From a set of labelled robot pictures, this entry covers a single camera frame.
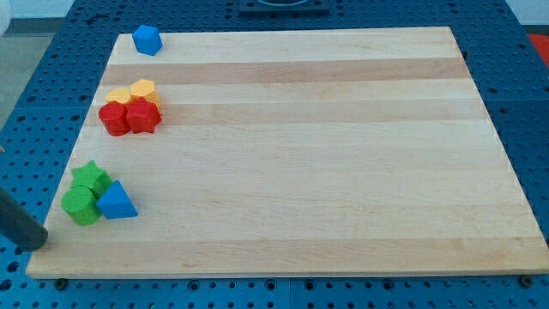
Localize red star block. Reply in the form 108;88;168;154
126;98;162;133

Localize green star block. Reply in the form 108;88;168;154
70;161;112;198

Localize blue triangle block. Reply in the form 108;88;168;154
96;180;138;220

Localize red object at right edge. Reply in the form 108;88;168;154
528;33;549;66

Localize wooden board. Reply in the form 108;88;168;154
27;27;548;279

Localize yellow hexagon block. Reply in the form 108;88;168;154
130;79;161;107

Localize blue cube block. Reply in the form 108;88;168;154
131;25;163;56

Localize yellow heart block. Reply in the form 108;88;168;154
105;88;132;104

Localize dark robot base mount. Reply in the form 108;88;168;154
238;0;331;15

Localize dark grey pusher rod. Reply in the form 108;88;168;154
1;189;48;251

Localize red cylinder block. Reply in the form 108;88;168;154
98;101;130;136

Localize green cylinder block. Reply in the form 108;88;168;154
61;186;101;226

